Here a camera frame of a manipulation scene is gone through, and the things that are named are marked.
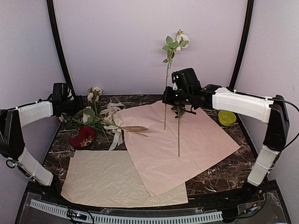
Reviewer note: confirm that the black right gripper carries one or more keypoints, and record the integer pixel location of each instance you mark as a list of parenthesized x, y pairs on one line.
[(166, 98)]

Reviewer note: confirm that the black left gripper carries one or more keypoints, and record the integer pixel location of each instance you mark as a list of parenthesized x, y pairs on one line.
[(80, 104)]

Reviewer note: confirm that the pink fake flower bunch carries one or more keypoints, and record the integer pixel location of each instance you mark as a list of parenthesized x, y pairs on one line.
[(90, 115)]

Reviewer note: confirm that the cream printed ribbon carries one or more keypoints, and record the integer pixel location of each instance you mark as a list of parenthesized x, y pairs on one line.
[(110, 125)]

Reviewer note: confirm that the tan satin ribbon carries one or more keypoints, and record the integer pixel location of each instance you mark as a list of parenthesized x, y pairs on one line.
[(139, 130)]

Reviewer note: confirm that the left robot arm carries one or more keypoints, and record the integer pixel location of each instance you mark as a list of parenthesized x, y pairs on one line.
[(16, 120)]

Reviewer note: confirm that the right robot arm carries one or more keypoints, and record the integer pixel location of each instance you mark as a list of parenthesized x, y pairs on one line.
[(271, 111)]

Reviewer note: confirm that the red floral bowl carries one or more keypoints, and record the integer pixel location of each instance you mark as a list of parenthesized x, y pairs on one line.
[(82, 137)]

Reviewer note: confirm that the pink wrapping paper sheet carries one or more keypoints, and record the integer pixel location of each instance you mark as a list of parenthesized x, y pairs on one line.
[(172, 151)]

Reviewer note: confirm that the yellow-green plastic bowl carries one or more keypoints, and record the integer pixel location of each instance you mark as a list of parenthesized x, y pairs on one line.
[(226, 118)]

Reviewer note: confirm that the cream wrapping paper sheet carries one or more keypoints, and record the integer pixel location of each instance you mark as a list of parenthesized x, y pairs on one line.
[(109, 179)]

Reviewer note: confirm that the small circuit board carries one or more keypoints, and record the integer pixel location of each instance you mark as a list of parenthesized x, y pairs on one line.
[(75, 215)]

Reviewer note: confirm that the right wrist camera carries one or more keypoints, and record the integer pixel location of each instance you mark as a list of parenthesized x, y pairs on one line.
[(185, 79)]

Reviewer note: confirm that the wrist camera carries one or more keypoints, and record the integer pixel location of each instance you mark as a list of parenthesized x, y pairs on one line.
[(61, 92), (185, 79)]

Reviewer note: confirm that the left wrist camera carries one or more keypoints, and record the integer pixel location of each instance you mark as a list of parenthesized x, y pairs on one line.
[(61, 92)]

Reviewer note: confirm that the left black frame post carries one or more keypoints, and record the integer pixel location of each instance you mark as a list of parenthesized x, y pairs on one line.
[(58, 44)]

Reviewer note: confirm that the black frame post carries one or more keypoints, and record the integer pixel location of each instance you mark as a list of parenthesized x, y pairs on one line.
[(243, 43), (58, 44)]

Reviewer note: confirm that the right black frame post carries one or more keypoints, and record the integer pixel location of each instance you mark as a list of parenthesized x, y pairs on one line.
[(243, 43)]

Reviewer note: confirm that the grey slotted cable duct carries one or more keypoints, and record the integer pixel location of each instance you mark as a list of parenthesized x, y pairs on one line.
[(122, 216)]

